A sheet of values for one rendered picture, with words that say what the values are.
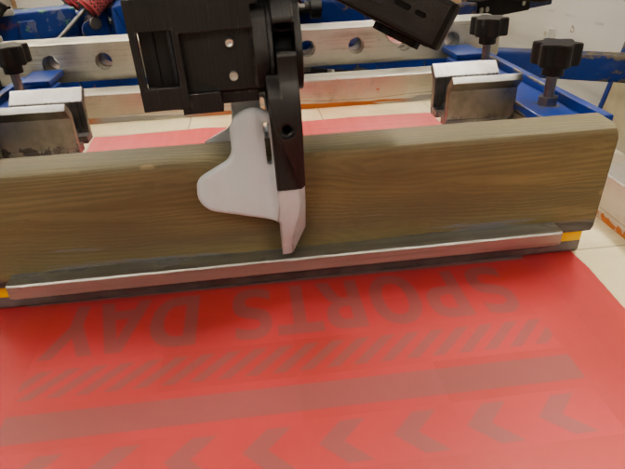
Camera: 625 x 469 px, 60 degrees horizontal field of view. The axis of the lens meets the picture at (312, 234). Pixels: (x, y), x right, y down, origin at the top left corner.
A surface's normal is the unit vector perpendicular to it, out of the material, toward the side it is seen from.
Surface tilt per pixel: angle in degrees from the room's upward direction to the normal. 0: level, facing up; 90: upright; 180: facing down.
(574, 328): 0
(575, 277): 0
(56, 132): 90
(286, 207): 104
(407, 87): 90
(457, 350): 0
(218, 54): 90
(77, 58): 90
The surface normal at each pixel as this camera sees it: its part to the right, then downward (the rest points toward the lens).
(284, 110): 0.11, 0.36
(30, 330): -0.04, -0.87
